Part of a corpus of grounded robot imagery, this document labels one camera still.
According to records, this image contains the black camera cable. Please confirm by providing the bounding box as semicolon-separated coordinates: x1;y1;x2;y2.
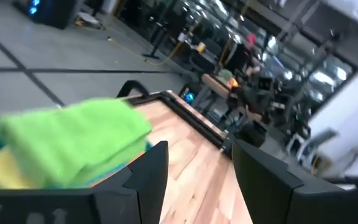
116;80;150;99

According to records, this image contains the black aluminium table frame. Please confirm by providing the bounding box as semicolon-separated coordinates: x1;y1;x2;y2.
124;90;239;158

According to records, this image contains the person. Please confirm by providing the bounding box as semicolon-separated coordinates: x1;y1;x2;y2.
225;32;264;78

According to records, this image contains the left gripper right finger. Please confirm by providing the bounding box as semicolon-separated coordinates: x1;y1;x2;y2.
232;139;358;224

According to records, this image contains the yellow microfiber towel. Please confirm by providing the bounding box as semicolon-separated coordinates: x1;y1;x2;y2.
0;146;32;190

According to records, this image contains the black tower with blue lights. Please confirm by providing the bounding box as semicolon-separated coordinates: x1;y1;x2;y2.
12;0;79;30

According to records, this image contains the green microfiber towel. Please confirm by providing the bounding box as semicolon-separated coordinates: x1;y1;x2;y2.
0;98;153;189

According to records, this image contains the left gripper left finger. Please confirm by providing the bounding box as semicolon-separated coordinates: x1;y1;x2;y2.
0;141;169;224

